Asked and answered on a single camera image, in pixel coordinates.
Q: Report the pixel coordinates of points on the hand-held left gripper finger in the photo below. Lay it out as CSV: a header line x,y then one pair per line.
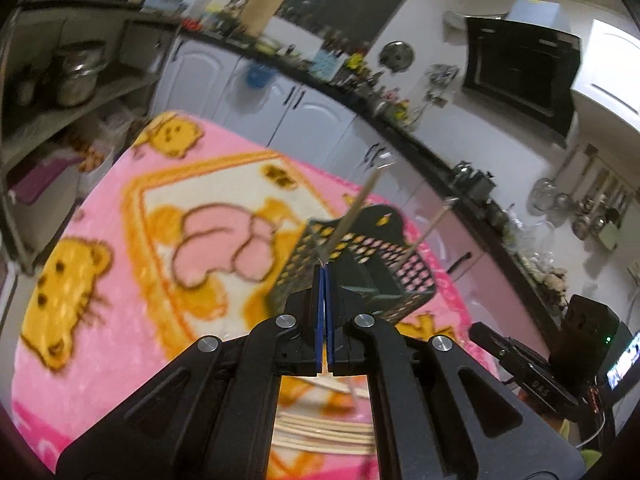
x,y
329,320
319,320

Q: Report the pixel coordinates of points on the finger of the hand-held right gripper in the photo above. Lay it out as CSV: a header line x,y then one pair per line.
x,y
525,367

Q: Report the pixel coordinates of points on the plastic wooden chopsticks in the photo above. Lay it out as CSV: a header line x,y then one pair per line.
x,y
350,217

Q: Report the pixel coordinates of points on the grey plastic utensil basket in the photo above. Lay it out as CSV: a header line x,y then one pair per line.
x,y
380,225

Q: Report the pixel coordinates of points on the bunch of wooden chopsticks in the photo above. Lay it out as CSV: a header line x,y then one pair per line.
x,y
320,432

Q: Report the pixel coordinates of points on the single wooden chopstick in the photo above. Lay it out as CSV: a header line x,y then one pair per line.
x,y
435,222

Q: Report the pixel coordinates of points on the ginger root pile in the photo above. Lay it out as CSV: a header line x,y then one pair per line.
x,y
550,280

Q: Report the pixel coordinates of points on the clear plastic bags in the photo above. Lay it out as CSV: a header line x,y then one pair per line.
x,y
530,235

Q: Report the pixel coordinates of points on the yellow-green cloth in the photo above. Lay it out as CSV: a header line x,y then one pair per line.
x,y
590,457

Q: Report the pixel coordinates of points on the row of hanging kitchen ladles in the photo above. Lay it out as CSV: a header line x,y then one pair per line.
x,y
595,210

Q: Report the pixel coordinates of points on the pink printed blanket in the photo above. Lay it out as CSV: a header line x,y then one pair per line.
x,y
125,310

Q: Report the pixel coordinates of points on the small steel kettle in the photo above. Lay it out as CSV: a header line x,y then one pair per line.
x,y
462,170

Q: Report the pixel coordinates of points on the cluster of condiment bottles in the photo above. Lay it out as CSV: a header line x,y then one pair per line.
x,y
400,110

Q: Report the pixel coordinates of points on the blue hanging basin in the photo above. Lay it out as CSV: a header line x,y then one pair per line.
x,y
259,75

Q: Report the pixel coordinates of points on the white upper cabinet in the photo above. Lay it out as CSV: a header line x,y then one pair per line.
x,y
610,70

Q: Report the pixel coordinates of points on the blue knife block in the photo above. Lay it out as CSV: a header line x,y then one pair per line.
x,y
324,64

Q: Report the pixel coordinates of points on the black range hood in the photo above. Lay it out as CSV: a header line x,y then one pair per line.
x,y
520,70

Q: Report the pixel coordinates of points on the steel pot lid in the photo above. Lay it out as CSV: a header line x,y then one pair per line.
x,y
396,56

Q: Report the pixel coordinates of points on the white lower kitchen cabinets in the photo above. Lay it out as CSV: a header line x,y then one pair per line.
x,y
200,75

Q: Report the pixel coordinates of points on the pile of brown eggs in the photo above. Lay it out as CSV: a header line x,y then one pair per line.
x,y
90,157

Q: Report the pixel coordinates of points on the pink storage box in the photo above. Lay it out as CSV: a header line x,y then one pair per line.
x,y
40,180

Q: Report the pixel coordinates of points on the wooden cutting board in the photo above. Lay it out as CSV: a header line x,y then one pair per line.
x,y
262,7

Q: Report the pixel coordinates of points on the stainless steel pots on shelf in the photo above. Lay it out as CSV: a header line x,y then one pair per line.
x,y
75,77

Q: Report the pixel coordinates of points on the wooden shelf unit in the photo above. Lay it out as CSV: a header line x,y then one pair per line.
x,y
30,130

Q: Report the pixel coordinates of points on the small steel pot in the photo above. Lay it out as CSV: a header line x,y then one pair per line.
x,y
30,87

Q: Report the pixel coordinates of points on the wall utensil rack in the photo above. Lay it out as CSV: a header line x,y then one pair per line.
x,y
442,82

